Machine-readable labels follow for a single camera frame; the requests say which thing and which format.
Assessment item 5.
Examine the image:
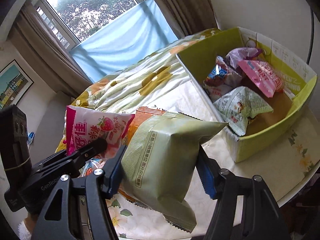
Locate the pink strawberry snack bag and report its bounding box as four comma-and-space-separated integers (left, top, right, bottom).
66, 105, 135, 159

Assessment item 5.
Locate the orange snack bag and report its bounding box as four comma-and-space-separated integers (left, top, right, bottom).
122, 106, 166, 146

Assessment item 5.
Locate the pale green snack bag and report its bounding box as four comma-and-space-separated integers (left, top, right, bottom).
121, 112, 227, 232

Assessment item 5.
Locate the floral cream tablecloth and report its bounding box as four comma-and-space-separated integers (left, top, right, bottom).
82, 74, 317, 239

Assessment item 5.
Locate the framed houses picture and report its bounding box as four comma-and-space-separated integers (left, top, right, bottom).
0, 60, 34, 109

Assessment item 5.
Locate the white green snack bag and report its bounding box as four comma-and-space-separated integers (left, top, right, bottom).
213, 86, 273, 136

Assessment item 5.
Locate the green striped floral duvet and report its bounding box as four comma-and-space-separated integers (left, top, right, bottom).
55, 28, 222, 153

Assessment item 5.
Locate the green cardboard box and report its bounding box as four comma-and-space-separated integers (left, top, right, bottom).
177, 27, 317, 163

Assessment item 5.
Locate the pink snack packet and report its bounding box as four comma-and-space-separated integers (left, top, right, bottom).
238, 60, 284, 98

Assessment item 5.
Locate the brown left curtain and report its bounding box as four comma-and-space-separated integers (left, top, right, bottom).
8, 1, 92, 98

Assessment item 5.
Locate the brown curtain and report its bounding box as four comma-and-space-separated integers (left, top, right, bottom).
8, 1, 92, 98
154, 0, 217, 38

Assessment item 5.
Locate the red white snack bag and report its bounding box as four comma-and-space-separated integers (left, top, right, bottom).
203, 56, 242, 102

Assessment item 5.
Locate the light blue cloth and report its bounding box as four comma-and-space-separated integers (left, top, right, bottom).
70, 0, 177, 82

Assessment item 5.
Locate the purple snack bag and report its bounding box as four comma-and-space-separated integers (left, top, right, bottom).
225, 47, 263, 69

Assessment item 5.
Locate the brown right curtain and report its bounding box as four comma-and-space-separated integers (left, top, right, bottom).
154, 0, 217, 38

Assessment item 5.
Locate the black mounted camera box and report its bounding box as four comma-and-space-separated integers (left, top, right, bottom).
1, 105, 32, 189

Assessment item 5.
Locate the blue white wall device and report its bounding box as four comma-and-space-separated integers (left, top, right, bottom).
27, 132, 35, 145

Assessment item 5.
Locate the white window frame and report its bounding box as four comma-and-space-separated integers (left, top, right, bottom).
31, 0, 144, 50

